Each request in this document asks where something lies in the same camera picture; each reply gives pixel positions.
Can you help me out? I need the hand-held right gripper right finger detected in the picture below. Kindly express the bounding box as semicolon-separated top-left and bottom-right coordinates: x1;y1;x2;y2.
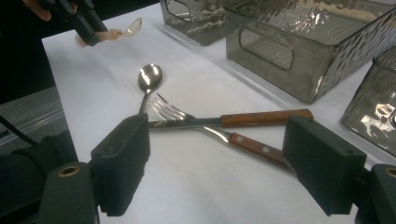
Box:
282;116;368;217

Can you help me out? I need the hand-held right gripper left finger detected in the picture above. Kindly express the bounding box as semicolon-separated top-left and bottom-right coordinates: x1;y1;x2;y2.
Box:
90;113;151;217

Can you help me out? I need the small translucent plastic spoon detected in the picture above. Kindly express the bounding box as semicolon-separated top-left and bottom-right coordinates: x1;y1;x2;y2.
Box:
74;17;143;49

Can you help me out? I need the fork with wooden handle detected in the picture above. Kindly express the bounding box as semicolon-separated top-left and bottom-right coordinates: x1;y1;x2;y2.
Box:
148;92;295;175

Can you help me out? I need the grey translucent plastic bin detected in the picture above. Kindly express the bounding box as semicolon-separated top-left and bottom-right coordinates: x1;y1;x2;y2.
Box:
224;0;396;105
159;0;232;47
340;46;396;157

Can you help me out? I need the metal spoon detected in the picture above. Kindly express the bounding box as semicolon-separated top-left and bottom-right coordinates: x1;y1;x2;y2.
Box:
137;63;163;116

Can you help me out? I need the knife with wooden handle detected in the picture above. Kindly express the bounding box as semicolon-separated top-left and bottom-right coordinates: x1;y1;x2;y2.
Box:
148;108;315;130

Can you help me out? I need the white board table cover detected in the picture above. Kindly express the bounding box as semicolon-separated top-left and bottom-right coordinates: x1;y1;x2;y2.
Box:
41;3;396;224

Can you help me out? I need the metal floor rail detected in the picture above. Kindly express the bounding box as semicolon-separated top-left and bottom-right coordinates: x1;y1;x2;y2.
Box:
0;106;66;139

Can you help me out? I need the right hand-held gripper cable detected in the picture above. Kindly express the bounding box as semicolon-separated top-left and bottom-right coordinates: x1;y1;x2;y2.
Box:
0;115;40;147

